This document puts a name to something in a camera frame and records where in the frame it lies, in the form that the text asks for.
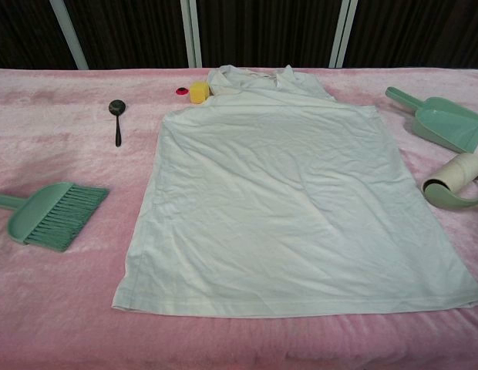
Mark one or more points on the green hand brush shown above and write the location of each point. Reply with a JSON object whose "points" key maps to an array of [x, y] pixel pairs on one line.
{"points": [[42, 216]]}

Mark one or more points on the white sleeveless shirt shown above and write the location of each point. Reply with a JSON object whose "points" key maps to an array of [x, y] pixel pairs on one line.
{"points": [[281, 200]]}

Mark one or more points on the green plastic dustpan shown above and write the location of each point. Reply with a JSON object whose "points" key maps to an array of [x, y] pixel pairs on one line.
{"points": [[447, 123]]}

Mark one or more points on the white partition post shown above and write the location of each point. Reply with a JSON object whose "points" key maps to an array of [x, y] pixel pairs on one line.
{"points": [[69, 34], [343, 34], [192, 34]]}

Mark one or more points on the metal spoon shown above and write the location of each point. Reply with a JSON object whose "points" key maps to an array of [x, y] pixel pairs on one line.
{"points": [[116, 107]]}

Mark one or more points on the yellow block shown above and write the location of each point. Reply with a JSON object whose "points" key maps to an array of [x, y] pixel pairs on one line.
{"points": [[199, 92]]}

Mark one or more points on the green lint roller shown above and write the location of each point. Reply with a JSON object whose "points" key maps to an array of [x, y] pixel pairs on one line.
{"points": [[455, 173]]}

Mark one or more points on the pink fleece table cloth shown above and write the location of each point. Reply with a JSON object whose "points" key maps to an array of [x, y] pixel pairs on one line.
{"points": [[69, 308]]}

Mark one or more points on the red bottle cap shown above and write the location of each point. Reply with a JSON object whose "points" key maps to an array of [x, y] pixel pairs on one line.
{"points": [[181, 91]]}

